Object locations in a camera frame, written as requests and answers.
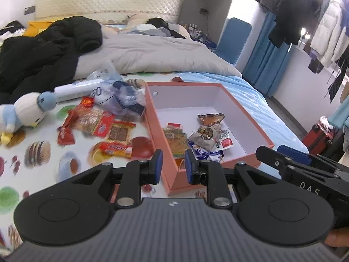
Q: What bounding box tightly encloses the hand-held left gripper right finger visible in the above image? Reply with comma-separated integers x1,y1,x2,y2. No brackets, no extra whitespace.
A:
185,149,281,209

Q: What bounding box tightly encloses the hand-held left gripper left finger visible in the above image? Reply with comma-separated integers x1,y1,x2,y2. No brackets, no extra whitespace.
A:
71,149,163,209

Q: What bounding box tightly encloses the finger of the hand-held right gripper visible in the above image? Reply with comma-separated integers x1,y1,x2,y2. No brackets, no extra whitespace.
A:
256,146,336,179
278,145,349,172

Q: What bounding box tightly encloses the blue white snack packet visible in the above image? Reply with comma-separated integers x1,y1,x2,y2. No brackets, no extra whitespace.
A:
188,140,225,162

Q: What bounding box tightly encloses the green snack packet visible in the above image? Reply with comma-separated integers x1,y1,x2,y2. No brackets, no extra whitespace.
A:
163,122,189,159

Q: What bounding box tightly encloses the grey round print snack packet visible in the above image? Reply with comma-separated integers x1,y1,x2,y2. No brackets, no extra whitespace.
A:
188,125,222,151

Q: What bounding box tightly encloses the pink cardboard box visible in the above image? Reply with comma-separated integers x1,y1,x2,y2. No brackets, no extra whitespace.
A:
144,81,275,196

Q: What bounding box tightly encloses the small red white snack packet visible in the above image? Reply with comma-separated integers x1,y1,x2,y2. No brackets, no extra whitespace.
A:
217,137,234,150

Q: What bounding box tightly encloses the red yellow snack packet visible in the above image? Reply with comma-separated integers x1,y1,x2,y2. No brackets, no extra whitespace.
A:
99,141,134,159

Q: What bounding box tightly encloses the brown gold snack packet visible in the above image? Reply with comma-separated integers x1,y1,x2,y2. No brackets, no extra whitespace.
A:
197,113,226,127

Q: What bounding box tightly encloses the brown yellow edged snack packet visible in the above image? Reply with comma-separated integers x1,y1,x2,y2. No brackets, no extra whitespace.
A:
107,121,137,146

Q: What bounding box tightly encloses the large orange snack packet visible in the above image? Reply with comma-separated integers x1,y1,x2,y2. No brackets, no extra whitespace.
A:
71,104,115,137

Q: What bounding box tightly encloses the small orange red snack packet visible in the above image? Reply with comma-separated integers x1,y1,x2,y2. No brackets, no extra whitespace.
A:
80,96,95,110

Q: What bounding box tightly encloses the dark red snack packet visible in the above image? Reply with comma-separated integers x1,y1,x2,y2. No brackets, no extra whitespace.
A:
57,109,76,146

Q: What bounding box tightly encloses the person's right hand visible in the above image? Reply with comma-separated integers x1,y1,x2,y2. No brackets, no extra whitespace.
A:
326,227,349,248

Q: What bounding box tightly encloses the red suitcase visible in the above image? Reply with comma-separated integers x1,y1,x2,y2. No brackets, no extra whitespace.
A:
302,122,340,156

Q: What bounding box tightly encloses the clear plastic bag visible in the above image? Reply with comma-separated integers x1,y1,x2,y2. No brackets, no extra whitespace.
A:
90,80,147,122

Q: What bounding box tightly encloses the blue curtain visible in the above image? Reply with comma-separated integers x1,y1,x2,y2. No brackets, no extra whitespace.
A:
243,12,293,97

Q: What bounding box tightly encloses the clear plastic wrapper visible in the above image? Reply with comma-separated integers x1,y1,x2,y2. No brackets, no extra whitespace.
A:
87,60,120,81

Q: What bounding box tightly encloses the grey blanket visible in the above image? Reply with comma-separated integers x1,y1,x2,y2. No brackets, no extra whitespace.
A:
74,34,243,80

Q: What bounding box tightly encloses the food print bed sheet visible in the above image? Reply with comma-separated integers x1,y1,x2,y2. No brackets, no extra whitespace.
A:
0,71,273,252

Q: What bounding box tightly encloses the white tube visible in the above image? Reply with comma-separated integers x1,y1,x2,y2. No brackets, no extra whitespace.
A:
54,79,105,102

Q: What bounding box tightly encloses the hanging white jacket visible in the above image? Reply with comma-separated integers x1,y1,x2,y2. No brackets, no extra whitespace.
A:
309,0,349,66

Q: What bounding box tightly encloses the blue chair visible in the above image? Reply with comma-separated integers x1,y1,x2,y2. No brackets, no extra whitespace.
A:
215,17,252,66

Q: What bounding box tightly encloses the group of small bottles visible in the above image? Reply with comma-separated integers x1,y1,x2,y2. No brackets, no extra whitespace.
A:
184,23,204,37

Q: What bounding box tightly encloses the hanging black coat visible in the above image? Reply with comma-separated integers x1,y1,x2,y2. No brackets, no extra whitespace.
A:
267,0,332,48

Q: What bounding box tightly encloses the penguin plush toy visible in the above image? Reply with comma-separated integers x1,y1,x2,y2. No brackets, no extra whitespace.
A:
0,91,58,142

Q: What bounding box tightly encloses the black garment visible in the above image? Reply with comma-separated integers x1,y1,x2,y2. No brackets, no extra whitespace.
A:
146,17,186,39

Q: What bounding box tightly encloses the pillow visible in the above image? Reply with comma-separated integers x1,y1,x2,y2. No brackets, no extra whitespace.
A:
120,15,191,37

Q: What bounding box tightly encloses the black puffer jacket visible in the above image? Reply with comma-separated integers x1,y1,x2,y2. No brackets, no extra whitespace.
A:
0,16,103,104

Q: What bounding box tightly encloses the cream quilted headboard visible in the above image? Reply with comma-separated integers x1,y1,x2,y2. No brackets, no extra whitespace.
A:
34,0,184,22

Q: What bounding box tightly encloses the yellow cloth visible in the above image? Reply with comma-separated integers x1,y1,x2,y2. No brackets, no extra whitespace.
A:
23,19,59,37

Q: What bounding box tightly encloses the black and white clothes pile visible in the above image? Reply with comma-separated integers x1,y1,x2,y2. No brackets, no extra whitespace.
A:
0,20,26,40

